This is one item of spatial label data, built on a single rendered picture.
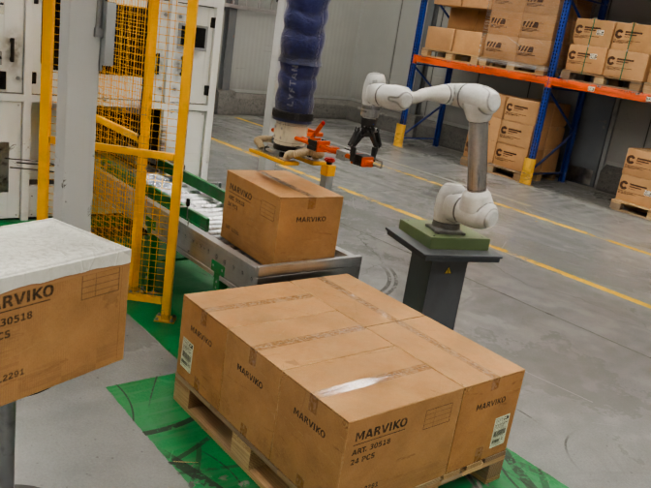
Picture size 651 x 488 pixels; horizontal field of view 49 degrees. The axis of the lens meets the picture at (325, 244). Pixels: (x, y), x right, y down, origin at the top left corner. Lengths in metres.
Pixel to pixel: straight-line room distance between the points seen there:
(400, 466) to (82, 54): 2.38
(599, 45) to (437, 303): 7.36
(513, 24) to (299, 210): 8.29
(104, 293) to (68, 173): 1.49
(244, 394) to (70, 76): 1.75
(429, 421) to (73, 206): 2.10
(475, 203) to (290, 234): 0.98
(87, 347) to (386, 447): 1.11
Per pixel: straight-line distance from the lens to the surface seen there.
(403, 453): 2.80
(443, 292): 4.08
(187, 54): 4.02
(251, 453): 3.06
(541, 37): 11.35
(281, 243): 3.73
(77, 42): 3.71
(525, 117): 11.42
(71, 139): 3.77
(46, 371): 2.36
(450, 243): 3.95
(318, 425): 2.63
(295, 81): 3.82
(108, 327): 2.47
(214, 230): 4.34
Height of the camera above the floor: 1.79
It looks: 17 degrees down
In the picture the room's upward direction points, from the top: 9 degrees clockwise
